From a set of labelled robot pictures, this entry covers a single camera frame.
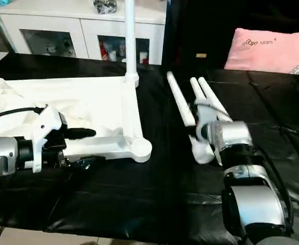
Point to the white plastic table top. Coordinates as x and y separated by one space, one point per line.
77 107

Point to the white plastic table leg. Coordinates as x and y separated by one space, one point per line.
199 92
213 99
180 99
130 41

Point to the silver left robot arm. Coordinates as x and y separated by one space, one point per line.
3 155

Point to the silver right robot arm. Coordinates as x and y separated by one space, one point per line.
241 168

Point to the black work mat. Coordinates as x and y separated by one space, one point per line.
139 204

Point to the white cabinet with glass doors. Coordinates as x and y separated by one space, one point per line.
77 28

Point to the black furniture with yellow label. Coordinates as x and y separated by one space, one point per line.
200 25

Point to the pink pillow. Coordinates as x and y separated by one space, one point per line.
272 51

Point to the dark ornament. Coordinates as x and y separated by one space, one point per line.
106 6

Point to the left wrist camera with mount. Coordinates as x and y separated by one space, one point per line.
48 127

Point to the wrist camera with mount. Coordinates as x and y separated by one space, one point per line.
208 112
48 127

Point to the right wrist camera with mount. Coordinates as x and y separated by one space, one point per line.
208 112

